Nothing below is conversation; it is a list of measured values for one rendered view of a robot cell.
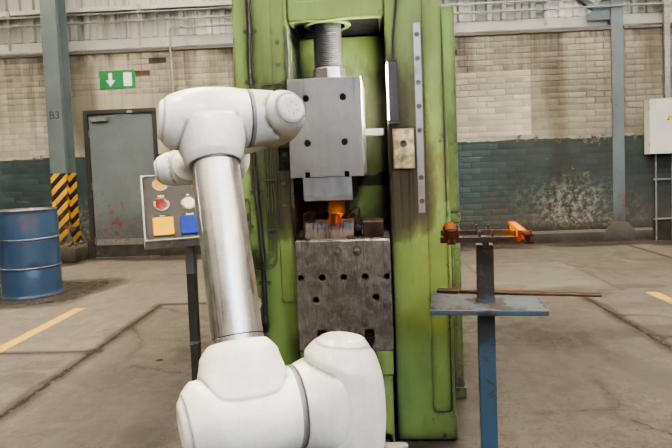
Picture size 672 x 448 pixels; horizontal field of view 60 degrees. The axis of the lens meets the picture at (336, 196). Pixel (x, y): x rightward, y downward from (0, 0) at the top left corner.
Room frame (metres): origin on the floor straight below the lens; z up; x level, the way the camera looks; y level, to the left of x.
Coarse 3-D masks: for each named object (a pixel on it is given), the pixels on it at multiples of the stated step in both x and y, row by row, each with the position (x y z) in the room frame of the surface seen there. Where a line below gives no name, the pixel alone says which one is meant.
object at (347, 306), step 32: (384, 224) 2.79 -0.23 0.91; (320, 256) 2.28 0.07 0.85; (352, 256) 2.27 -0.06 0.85; (384, 256) 2.26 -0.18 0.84; (320, 288) 2.28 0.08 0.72; (352, 288) 2.27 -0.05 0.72; (384, 288) 2.26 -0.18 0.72; (320, 320) 2.28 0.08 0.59; (352, 320) 2.27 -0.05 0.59; (384, 320) 2.26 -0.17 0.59
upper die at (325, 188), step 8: (352, 176) 2.37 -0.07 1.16; (304, 184) 2.35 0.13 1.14; (312, 184) 2.34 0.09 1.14; (320, 184) 2.34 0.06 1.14; (328, 184) 2.34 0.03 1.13; (336, 184) 2.34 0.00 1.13; (344, 184) 2.33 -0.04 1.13; (352, 184) 2.35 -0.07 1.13; (304, 192) 2.35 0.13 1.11; (312, 192) 2.34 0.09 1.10; (320, 192) 2.34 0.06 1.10; (328, 192) 2.34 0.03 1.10; (336, 192) 2.34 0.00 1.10; (344, 192) 2.33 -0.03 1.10; (352, 192) 2.33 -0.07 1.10; (304, 200) 2.35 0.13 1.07; (312, 200) 2.34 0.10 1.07; (320, 200) 2.34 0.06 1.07; (328, 200) 2.34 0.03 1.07
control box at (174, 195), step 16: (144, 176) 2.23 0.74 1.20; (144, 192) 2.20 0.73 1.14; (160, 192) 2.22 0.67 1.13; (176, 192) 2.24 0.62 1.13; (192, 192) 2.26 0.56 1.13; (144, 208) 2.17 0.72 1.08; (176, 208) 2.20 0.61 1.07; (192, 208) 2.22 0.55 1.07; (144, 224) 2.13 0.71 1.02; (176, 224) 2.17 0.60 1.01; (144, 240) 2.13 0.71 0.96; (160, 240) 2.12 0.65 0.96; (176, 240) 2.15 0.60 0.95; (192, 240) 2.18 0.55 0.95
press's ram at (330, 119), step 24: (312, 96) 2.34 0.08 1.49; (336, 96) 2.33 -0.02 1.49; (360, 96) 2.33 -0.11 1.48; (312, 120) 2.34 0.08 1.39; (336, 120) 2.33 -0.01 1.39; (360, 120) 2.33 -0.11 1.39; (312, 144) 2.34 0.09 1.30; (336, 144) 2.33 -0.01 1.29; (360, 144) 2.33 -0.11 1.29; (312, 168) 2.34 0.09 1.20; (336, 168) 2.33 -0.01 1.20; (360, 168) 2.33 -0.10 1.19
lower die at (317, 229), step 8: (320, 216) 2.63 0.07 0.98; (328, 216) 2.50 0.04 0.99; (344, 216) 2.45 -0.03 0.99; (352, 216) 2.43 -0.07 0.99; (312, 224) 2.34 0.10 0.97; (320, 224) 2.34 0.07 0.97; (328, 224) 2.34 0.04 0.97; (344, 224) 2.33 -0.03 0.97; (352, 224) 2.33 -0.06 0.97; (312, 232) 2.34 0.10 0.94; (320, 232) 2.34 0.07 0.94; (328, 232) 2.34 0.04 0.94; (336, 232) 2.34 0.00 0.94; (344, 232) 2.33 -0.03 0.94; (352, 232) 2.33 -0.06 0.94
